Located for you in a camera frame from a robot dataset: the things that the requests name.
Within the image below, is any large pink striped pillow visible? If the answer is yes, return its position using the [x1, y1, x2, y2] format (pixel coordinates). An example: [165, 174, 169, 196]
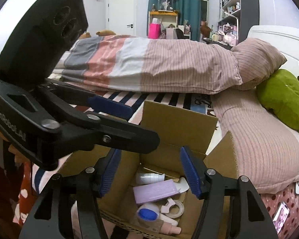
[211, 88, 299, 194]

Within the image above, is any teal curtain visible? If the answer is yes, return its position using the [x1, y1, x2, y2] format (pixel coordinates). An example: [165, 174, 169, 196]
[148, 0, 202, 40]

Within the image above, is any brown plush toy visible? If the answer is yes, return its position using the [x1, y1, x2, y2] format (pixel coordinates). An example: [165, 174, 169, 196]
[200, 21, 211, 39]

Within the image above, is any small white bottle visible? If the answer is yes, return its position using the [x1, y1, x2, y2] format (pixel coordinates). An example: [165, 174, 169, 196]
[136, 172, 165, 186]

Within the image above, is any red patterned clothing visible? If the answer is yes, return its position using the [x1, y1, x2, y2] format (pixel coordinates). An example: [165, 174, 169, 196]
[0, 119, 38, 239]

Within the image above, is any brown cardboard box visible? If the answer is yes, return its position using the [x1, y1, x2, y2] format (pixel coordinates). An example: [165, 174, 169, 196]
[58, 100, 239, 239]

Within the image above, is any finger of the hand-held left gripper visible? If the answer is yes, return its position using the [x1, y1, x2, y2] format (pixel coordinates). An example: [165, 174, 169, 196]
[37, 87, 160, 156]
[40, 80, 133, 119]

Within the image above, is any blue white contact lens case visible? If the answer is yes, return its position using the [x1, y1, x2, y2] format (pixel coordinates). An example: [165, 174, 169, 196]
[137, 203, 160, 222]

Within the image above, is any glass display case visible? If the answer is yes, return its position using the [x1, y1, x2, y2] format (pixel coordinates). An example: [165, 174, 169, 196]
[156, 0, 176, 12]

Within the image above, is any red polka dot sheet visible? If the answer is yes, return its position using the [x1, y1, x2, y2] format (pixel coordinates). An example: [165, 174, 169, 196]
[260, 182, 299, 239]

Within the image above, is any striped pink grey duvet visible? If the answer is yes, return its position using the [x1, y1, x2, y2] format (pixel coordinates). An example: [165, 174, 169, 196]
[51, 35, 242, 94]

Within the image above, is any clear tape roll dispenser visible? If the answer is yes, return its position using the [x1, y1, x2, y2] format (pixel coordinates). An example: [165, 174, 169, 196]
[161, 197, 185, 217]

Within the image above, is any dark bookshelf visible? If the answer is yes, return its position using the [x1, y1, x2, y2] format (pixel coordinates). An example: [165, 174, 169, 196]
[218, 0, 260, 45]

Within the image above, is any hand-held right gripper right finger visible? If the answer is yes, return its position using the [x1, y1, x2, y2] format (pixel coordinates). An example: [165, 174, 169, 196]
[180, 146, 277, 239]

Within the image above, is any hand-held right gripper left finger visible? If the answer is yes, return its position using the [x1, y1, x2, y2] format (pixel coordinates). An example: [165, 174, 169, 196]
[19, 149, 122, 239]

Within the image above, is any window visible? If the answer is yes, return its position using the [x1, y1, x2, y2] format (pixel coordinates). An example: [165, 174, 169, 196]
[200, 0, 209, 22]

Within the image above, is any smartphone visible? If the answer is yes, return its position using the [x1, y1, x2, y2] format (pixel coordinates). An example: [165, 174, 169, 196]
[272, 202, 290, 232]

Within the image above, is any small pink bottle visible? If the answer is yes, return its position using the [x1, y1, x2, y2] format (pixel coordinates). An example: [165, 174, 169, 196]
[156, 218, 182, 235]

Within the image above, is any dark desk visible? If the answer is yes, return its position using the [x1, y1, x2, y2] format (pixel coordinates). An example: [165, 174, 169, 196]
[202, 38, 233, 49]

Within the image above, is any light purple box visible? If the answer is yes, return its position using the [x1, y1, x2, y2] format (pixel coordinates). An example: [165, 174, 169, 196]
[133, 178, 190, 205]

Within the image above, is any green plush toy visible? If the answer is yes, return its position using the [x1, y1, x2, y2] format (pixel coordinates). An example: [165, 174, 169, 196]
[256, 69, 299, 137]

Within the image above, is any white door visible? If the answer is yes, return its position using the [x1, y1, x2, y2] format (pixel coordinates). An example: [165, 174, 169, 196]
[108, 0, 135, 36]

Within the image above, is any pink paper bag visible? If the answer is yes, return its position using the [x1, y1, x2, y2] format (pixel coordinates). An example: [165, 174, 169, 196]
[149, 24, 160, 38]

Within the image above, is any pink plastic bag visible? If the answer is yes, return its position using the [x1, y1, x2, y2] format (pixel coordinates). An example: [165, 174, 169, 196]
[223, 33, 237, 44]

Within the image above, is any yellow shelf unit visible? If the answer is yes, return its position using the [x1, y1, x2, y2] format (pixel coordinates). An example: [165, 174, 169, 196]
[149, 11, 178, 39]

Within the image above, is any small pink striped pillow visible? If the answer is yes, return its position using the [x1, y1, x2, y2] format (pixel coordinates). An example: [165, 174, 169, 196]
[231, 38, 287, 90]

